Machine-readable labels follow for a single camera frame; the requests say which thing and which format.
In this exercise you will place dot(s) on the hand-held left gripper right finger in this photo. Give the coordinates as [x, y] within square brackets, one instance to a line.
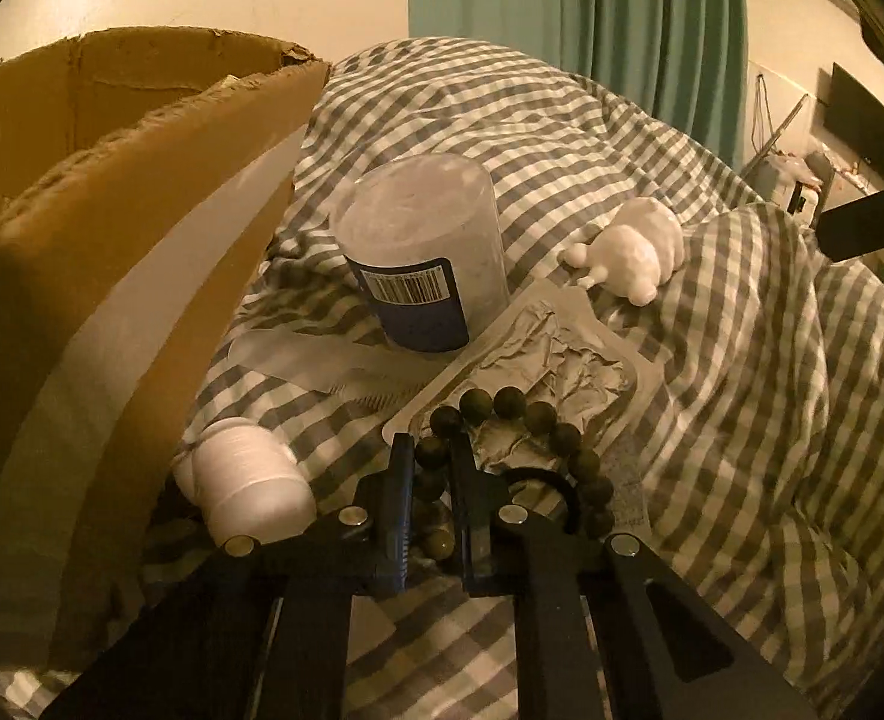
[466, 536]

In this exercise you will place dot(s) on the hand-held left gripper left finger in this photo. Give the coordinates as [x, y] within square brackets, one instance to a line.
[403, 532]

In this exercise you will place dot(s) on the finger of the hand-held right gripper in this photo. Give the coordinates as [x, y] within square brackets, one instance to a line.
[873, 221]

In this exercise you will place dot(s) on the brown cardboard box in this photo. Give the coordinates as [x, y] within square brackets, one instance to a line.
[112, 255]

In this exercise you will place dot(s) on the black television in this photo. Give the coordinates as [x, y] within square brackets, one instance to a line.
[862, 124]

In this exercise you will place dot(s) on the white plastic bottle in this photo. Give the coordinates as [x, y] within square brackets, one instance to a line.
[251, 480]

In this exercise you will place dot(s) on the clear flat plastic package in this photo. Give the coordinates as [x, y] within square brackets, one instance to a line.
[562, 360]

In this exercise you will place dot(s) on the clear plastic bag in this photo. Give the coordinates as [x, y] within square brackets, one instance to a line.
[299, 356]

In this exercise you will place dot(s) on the grey white checked blanket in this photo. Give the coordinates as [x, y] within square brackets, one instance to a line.
[749, 405]

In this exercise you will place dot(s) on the white animal figurine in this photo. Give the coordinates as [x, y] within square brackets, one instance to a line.
[637, 247]

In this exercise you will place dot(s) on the clear cup with blue label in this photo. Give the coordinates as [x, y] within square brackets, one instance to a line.
[419, 240]

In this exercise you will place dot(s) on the green curtain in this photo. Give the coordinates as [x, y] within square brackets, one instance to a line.
[599, 22]

